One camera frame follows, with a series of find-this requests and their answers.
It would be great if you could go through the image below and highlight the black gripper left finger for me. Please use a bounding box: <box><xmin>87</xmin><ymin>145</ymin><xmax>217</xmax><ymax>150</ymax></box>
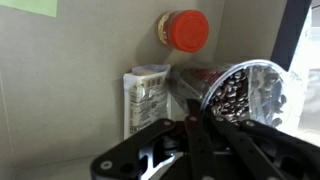
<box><xmin>89</xmin><ymin>98</ymin><xmax>222</xmax><ymax>180</ymax></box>

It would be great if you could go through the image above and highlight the green sticky note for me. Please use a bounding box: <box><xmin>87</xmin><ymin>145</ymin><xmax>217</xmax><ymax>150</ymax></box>
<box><xmin>0</xmin><ymin>0</ymin><xmax>59</xmax><ymax>19</ymax></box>

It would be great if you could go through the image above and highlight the clear cup of coffee beans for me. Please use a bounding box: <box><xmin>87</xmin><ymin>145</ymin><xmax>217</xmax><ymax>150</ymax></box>
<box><xmin>169</xmin><ymin>58</ymin><xmax>302</xmax><ymax>135</ymax></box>

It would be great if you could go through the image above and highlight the red lidded jar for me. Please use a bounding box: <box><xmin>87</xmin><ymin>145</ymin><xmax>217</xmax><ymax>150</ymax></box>
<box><xmin>157</xmin><ymin>9</ymin><xmax>211</xmax><ymax>54</ymax></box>

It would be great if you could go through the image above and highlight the white printed packet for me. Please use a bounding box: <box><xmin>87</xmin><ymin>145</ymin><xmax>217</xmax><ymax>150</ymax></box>
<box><xmin>122</xmin><ymin>63</ymin><xmax>172</xmax><ymax>141</ymax></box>

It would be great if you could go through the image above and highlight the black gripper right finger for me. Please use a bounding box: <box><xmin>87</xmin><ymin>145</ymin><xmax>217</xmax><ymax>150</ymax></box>
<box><xmin>205</xmin><ymin>111</ymin><xmax>320</xmax><ymax>180</ymax></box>

